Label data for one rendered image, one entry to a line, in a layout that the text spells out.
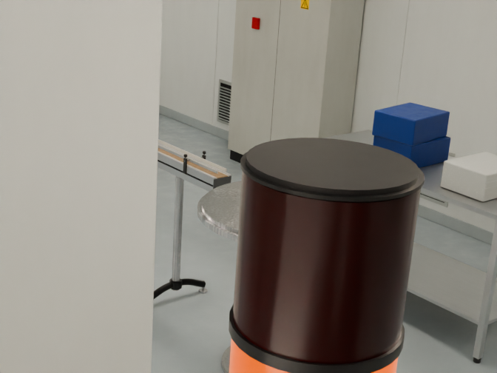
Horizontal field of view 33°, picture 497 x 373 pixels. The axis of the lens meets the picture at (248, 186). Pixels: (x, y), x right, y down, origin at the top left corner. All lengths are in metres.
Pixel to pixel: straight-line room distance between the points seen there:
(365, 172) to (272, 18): 7.36
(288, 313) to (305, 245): 0.02
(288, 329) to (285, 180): 0.04
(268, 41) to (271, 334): 7.42
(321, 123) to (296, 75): 0.48
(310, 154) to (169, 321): 4.91
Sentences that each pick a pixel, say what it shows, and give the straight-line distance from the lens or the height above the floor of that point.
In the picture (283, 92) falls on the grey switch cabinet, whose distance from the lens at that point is 7.53.
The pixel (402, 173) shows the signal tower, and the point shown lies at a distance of 0.23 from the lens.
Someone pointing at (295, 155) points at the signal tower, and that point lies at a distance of 0.24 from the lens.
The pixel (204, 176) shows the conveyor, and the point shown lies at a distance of 4.78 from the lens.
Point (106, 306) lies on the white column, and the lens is 2.05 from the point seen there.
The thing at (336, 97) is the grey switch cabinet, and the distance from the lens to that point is 7.32.
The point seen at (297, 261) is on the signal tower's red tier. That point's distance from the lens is 0.22.
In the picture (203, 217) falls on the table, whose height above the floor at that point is 0.91.
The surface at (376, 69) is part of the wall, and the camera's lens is 7.32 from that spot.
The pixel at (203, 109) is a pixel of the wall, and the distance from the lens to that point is 9.17.
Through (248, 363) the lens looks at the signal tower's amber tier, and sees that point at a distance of 0.24.
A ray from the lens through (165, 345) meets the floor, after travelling 4.90.
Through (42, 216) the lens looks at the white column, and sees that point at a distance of 1.87.
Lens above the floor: 2.42
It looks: 19 degrees down
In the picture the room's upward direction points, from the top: 4 degrees clockwise
